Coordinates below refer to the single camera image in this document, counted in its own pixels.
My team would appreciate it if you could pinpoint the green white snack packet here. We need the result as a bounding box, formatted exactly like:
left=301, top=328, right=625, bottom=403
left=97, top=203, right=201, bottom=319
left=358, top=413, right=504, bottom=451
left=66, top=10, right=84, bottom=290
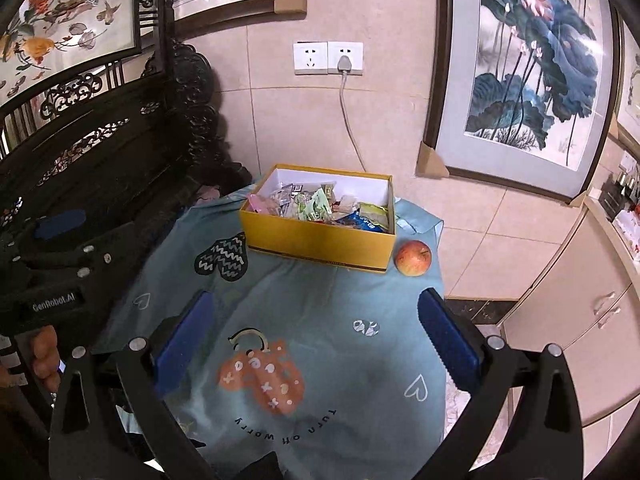
left=294, top=188, right=332, bottom=222

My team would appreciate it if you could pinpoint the light blue printed tablecloth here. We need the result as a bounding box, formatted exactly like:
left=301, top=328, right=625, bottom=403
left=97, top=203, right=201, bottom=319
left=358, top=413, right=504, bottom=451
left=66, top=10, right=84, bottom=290
left=96, top=192, right=446, bottom=479

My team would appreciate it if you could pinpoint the dark carved wooden chair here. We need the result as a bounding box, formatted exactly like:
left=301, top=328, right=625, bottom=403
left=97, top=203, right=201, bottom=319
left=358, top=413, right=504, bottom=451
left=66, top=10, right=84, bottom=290
left=1, top=0, right=252, bottom=246

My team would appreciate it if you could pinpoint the framed bird flower painting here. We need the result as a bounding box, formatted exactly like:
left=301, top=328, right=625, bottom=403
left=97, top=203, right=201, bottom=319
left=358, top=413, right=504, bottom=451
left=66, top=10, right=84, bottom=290
left=1, top=0, right=139, bottom=104

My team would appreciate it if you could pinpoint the white wall socket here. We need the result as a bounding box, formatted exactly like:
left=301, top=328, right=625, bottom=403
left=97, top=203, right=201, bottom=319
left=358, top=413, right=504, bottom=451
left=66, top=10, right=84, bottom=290
left=293, top=41, right=364, bottom=76

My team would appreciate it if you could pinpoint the white cabinet with handles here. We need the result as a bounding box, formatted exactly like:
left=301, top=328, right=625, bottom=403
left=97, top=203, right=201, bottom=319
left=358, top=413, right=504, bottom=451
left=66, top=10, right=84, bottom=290
left=499, top=194, right=640, bottom=476

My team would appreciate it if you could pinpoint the grey power cable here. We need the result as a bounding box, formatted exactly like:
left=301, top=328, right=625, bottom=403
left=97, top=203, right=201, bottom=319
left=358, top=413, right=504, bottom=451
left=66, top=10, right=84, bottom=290
left=336, top=55, right=369, bottom=174

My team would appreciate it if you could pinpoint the yellow cardboard box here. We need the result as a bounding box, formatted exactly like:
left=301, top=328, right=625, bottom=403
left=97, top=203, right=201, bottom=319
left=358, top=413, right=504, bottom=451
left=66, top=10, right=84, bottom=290
left=240, top=164, right=396, bottom=273

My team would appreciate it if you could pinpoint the pink snack packet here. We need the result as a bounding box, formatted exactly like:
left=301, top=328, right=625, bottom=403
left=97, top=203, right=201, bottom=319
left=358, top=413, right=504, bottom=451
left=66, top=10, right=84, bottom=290
left=248, top=194, right=280, bottom=217

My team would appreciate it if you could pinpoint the framed lotus painting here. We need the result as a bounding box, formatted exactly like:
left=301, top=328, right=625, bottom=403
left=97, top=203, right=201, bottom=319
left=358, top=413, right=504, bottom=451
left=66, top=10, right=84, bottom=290
left=416, top=0, right=622, bottom=203

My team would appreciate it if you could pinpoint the person's left hand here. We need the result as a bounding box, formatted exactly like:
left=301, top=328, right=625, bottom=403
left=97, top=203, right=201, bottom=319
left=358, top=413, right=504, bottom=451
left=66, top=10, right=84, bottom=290
left=0, top=325, right=61, bottom=393

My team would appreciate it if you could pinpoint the blue cookie snack packet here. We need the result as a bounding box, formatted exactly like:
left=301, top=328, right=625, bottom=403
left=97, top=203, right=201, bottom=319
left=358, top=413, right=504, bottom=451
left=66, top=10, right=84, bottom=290
left=337, top=210, right=388, bottom=233

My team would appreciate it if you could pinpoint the red yellow apple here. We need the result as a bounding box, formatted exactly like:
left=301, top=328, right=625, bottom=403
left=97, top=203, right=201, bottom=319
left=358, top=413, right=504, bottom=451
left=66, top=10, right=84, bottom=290
left=394, top=240, right=433, bottom=278

